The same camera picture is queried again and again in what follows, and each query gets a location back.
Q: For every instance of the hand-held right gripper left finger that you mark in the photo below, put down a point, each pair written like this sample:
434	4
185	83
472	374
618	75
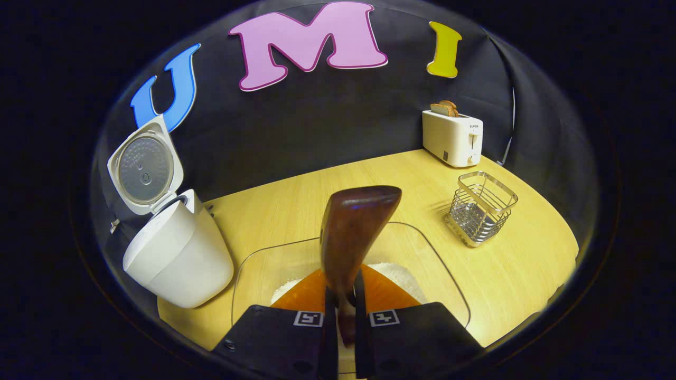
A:
269	343

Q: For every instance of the brown wooden spoon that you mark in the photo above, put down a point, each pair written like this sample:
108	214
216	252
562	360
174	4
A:
354	227

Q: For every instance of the white cloth clip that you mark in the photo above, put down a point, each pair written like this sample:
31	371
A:
114	226

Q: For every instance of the white rice cooker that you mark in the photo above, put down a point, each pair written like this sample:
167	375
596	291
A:
179	258

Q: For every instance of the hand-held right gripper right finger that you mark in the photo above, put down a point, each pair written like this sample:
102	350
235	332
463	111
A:
417	343

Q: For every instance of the black backdrop cloth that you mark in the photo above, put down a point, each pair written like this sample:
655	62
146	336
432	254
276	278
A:
317	116

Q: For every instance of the white toaster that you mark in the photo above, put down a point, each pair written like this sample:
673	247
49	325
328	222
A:
451	140

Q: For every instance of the clear plastic container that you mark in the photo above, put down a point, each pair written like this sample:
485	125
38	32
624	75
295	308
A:
433	264

